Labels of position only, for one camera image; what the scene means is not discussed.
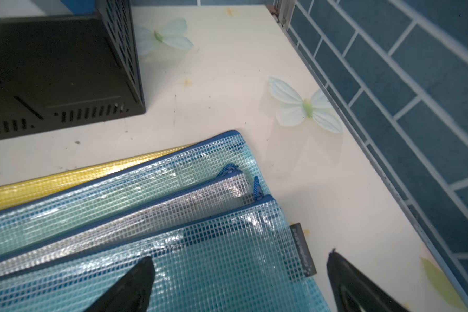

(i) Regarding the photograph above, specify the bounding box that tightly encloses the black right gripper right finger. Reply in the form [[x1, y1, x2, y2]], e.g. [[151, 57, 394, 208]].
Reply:
[[326, 250, 408, 312]]

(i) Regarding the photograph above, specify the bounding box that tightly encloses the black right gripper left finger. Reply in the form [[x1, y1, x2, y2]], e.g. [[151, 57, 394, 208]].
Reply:
[[85, 256, 155, 312]]

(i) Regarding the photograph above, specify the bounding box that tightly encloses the clear mesh document bag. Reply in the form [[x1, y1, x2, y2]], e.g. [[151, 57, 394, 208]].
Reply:
[[0, 167, 255, 280]]

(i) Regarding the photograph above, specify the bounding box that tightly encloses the yellow mesh document bag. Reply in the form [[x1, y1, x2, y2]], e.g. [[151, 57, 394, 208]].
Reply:
[[0, 145, 188, 211]]

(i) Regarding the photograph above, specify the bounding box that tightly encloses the light blue mesh document bag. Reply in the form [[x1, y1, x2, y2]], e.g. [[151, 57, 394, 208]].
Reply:
[[0, 130, 270, 261]]

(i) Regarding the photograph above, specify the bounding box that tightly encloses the black mesh file holder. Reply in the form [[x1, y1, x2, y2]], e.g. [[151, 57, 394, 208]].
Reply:
[[0, 0, 146, 140]]

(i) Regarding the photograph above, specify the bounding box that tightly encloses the blue folder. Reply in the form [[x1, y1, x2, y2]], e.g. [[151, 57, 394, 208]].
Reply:
[[61, 0, 96, 15]]

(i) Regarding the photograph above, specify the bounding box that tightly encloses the aluminium corner post right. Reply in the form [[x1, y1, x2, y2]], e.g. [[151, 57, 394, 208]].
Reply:
[[266, 0, 297, 30]]

